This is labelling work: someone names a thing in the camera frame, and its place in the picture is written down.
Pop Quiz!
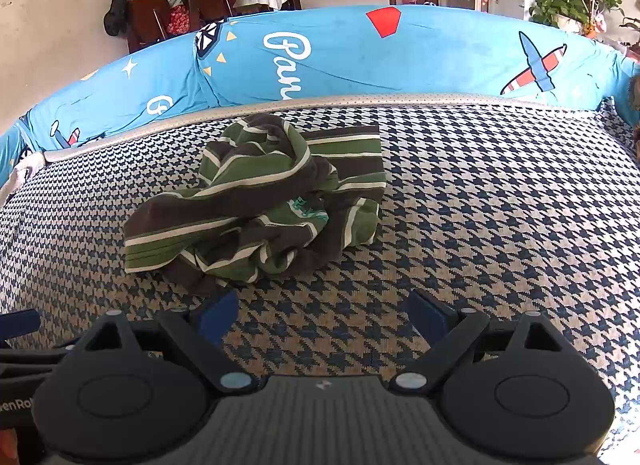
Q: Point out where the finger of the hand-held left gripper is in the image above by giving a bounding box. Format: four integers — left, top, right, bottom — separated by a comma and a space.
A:
0, 345, 68, 381
0, 309, 42, 345

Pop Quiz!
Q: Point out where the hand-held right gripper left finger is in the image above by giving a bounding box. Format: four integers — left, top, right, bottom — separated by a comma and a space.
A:
75, 290, 258, 394

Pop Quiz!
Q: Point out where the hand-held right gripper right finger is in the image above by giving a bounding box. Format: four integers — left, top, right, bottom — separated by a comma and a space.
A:
391, 289, 571, 394

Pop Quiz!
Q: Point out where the green brown striped t-shirt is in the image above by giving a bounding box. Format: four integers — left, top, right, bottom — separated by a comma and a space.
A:
122, 114, 387, 296

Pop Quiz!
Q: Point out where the houndstooth sofa mat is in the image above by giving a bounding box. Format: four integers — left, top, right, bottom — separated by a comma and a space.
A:
0, 95, 640, 465

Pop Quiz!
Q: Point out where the blue printed sofa cover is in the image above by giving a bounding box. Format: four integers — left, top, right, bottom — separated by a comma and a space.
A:
0, 4, 640, 196

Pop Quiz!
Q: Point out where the red floral cloth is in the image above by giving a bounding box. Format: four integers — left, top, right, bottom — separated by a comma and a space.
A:
167, 5, 193, 36

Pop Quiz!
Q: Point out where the brown patterned cloth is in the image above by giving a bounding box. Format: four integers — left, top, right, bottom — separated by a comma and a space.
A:
627, 74, 640, 146

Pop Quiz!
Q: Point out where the slender leafy potted plant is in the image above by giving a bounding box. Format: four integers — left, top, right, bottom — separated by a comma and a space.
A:
619, 18, 640, 63

